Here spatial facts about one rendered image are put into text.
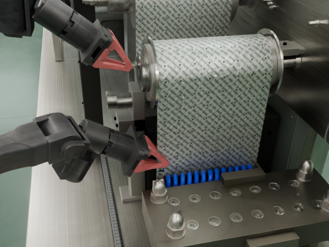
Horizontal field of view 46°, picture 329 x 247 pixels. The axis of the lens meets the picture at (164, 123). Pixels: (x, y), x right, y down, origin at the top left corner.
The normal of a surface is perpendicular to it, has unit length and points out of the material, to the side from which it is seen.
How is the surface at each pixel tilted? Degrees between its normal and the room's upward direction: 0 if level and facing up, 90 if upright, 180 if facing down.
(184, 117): 90
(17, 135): 14
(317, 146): 90
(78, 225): 0
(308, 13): 90
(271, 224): 0
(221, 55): 46
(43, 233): 0
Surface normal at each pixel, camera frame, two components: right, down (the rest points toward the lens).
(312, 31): -0.97, 0.11
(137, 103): 0.23, 0.51
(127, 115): 0.02, -0.85
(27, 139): 0.19, -0.72
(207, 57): 0.18, -0.22
